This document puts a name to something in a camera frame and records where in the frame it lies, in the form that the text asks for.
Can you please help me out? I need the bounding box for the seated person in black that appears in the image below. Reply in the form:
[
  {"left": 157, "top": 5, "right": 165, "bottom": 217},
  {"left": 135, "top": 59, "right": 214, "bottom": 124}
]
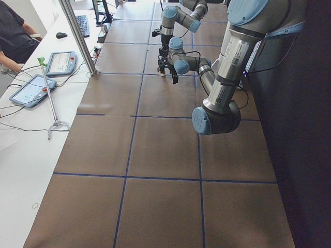
[{"left": 1, "top": 1, "right": 42, "bottom": 73}]

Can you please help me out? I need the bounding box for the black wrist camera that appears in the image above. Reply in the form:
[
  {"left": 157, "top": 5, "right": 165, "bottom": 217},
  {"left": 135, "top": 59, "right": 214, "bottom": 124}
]
[
  {"left": 169, "top": 67, "right": 178, "bottom": 85},
  {"left": 152, "top": 29, "right": 162, "bottom": 37}
]

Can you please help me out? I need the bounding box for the black computer mouse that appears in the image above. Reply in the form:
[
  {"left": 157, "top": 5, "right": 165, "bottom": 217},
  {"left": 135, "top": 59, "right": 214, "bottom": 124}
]
[{"left": 56, "top": 32, "right": 68, "bottom": 39}]

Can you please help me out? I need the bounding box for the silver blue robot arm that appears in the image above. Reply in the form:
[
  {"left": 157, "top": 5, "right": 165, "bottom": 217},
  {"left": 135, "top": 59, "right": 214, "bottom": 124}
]
[
  {"left": 152, "top": 0, "right": 308, "bottom": 135},
  {"left": 160, "top": 1, "right": 208, "bottom": 46}
]

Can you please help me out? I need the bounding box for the black keyboard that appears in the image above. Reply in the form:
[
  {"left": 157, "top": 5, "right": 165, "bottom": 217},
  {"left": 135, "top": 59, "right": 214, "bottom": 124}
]
[{"left": 76, "top": 15, "right": 90, "bottom": 38}]

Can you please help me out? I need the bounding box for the metal reacher grabber tool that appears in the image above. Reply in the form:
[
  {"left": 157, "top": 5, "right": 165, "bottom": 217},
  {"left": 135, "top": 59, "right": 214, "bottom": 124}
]
[{"left": 37, "top": 57, "right": 70, "bottom": 140}]

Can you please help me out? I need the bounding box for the lower teach pendant tablet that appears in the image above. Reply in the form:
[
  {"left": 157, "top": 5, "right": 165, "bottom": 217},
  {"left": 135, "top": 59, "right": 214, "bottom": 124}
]
[{"left": 9, "top": 74, "right": 48, "bottom": 109}]

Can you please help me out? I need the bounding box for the upper teach pendant tablet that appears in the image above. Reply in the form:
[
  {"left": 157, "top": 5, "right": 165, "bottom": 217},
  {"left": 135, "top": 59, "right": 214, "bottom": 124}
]
[{"left": 46, "top": 51, "right": 77, "bottom": 78}]

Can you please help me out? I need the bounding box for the black monitor stand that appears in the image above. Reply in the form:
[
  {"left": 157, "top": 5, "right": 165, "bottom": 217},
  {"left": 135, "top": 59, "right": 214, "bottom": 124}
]
[{"left": 92, "top": 0, "right": 113, "bottom": 26}]

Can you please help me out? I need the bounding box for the teach pendant tablet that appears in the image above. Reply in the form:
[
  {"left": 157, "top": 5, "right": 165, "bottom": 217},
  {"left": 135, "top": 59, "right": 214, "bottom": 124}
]
[
  {"left": 9, "top": 74, "right": 48, "bottom": 109},
  {"left": 46, "top": 51, "right": 77, "bottom": 78}
]

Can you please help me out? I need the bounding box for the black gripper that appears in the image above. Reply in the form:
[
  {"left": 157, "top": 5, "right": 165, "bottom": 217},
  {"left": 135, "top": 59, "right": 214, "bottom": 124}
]
[
  {"left": 161, "top": 34, "right": 171, "bottom": 49},
  {"left": 157, "top": 58, "right": 168, "bottom": 73}
]

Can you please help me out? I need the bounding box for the aluminium frame post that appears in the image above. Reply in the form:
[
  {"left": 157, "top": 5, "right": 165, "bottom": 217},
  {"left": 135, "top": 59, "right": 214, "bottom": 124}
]
[{"left": 59, "top": 0, "right": 97, "bottom": 76}]

